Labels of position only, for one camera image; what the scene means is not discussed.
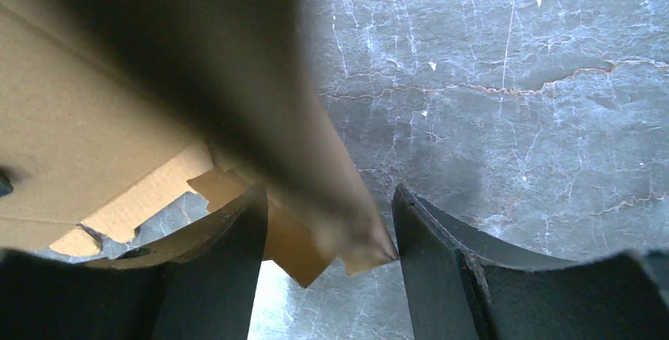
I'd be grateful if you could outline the brown cardboard box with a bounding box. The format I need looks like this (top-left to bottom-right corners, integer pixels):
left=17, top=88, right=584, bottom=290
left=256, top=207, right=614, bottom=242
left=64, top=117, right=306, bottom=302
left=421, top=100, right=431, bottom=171
left=0, top=0, right=399, bottom=289

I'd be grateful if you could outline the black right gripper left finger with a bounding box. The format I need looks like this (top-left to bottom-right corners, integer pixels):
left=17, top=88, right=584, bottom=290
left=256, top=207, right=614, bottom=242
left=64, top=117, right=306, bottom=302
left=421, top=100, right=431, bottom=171
left=1, top=187, right=268, bottom=339

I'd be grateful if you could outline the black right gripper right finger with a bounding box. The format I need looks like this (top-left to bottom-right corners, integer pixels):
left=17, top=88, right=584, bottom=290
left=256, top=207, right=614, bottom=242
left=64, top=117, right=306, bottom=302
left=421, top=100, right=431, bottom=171
left=392, top=185, right=668, bottom=340

